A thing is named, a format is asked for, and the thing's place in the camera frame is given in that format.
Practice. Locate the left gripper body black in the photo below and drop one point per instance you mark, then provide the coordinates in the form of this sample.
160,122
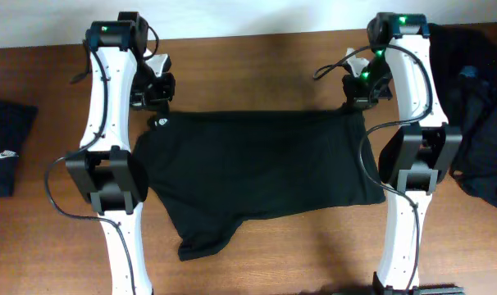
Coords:
151,103

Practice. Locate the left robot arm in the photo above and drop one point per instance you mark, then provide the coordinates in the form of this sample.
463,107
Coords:
125,77

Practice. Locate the folded black Nike garment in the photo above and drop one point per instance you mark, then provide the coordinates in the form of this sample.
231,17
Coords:
16,121

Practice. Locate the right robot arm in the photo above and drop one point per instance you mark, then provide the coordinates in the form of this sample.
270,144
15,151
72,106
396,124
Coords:
417,157

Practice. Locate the black t-shirt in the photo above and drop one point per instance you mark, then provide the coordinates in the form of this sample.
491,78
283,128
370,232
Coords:
212,171

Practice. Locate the black clothes pile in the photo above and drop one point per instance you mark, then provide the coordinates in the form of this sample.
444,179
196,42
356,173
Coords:
464,65

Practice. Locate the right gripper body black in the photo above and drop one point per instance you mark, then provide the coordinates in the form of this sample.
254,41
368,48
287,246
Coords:
373,85

